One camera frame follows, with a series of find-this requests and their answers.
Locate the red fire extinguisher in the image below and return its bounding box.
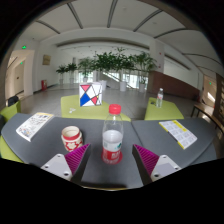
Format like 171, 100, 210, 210
40, 79, 48, 92

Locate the white printed booklet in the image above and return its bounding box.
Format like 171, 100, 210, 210
15, 112, 55, 143

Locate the long wooden bench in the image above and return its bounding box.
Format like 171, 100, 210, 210
190, 101, 224, 133

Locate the red and white mug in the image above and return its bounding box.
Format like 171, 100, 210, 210
60, 125, 84, 153

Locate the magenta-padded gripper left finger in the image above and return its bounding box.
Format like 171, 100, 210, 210
40, 143, 92, 184

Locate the wooden shelf unit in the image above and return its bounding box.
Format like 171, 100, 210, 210
214, 73, 224, 124

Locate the clear red-capped water bottle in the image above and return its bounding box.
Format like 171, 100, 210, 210
101, 103, 124, 165

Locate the small clear water bottle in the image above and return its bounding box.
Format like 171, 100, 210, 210
155, 87, 165, 109

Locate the yellow-edged printed booklet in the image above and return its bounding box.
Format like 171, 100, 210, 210
158, 119, 198, 150

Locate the black chair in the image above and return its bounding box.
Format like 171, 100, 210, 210
7, 95, 20, 108

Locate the framed wall picture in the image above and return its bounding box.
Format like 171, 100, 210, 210
42, 54, 52, 66

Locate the yellow-green cushioned seat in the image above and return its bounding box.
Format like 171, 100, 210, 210
0, 134, 24, 164

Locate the white cube with coloured triangles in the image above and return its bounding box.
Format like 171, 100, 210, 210
78, 81, 103, 108

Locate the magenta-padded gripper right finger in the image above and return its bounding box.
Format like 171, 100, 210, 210
132, 143, 183, 185

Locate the group of potted green plants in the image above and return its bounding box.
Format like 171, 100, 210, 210
55, 47, 158, 94

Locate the yellow-green chair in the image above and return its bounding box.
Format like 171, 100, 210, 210
0, 100, 22, 124

